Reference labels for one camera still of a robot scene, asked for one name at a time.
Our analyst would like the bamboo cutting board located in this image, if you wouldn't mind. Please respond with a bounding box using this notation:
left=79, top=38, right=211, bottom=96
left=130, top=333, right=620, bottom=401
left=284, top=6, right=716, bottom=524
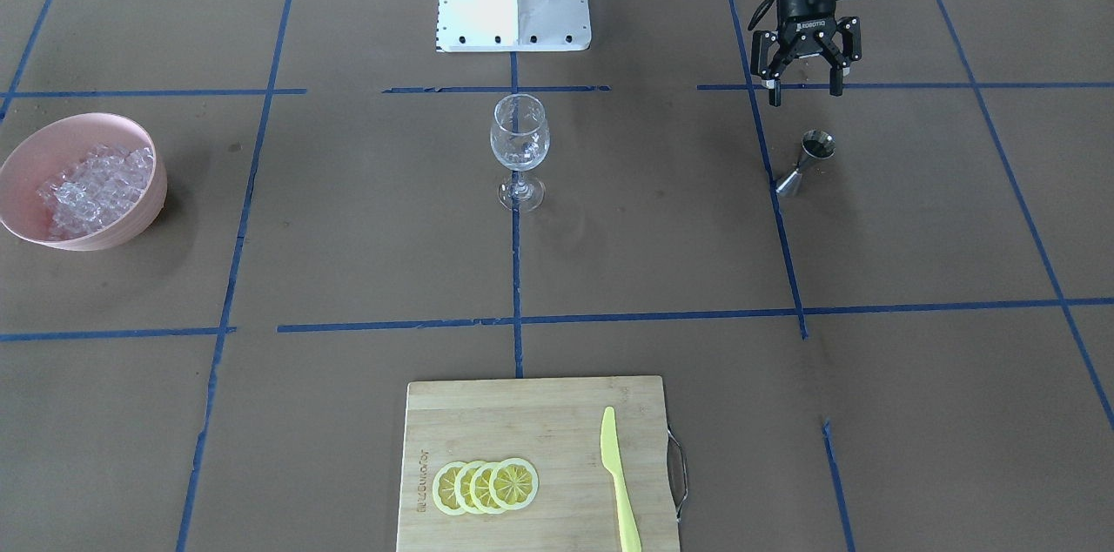
left=395, top=376, right=681, bottom=551

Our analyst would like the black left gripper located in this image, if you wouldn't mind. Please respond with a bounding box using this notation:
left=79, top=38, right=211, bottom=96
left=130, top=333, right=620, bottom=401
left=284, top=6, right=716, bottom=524
left=749, top=0, right=862, bottom=107

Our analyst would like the yellow plastic knife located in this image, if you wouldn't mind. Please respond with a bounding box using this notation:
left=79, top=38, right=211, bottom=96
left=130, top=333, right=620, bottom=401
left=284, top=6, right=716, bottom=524
left=598, top=406, right=643, bottom=551

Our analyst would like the clear wine glass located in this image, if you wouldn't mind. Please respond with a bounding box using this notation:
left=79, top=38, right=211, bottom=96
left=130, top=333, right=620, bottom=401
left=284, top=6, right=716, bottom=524
left=489, top=93, right=553, bottom=213

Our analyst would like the clear ice cubes pile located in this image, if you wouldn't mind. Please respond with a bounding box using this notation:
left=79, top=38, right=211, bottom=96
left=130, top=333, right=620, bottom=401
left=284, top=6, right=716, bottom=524
left=37, top=144, right=155, bottom=242

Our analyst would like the pink bowl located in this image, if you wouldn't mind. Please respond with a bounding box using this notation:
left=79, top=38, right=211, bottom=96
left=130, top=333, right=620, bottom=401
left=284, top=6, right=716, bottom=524
left=1, top=112, right=168, bottom=252

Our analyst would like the lemon slice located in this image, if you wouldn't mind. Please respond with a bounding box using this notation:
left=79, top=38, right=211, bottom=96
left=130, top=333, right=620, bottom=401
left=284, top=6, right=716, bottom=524
left=468, top=463, right=505, bottom=514
left=453, top=460, right=487, bottom=514
left=433, top=461, right=468, bottom=516
left=488, top=457, right=540, bottom=511

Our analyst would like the steel double jigger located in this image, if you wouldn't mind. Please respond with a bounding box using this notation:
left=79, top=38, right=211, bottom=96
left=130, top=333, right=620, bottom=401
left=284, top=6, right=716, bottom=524
left=775, top=129, right=836, bottom=198

